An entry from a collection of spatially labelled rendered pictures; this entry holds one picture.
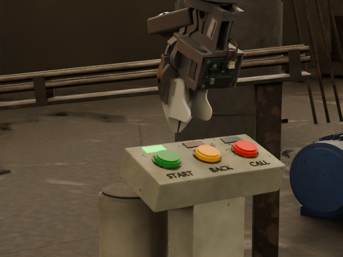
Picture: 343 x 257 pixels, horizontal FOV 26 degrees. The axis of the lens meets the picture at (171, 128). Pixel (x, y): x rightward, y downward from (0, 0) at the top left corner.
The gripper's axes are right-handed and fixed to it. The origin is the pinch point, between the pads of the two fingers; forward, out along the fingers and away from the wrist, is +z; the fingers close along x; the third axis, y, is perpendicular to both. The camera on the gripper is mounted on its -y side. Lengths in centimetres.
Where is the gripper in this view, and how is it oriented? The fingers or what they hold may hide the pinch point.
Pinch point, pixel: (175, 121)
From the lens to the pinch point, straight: 109.0
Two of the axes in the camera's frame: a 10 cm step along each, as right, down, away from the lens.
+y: 5.2, 4.6, -7.2
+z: -1.8, 8.8, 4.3
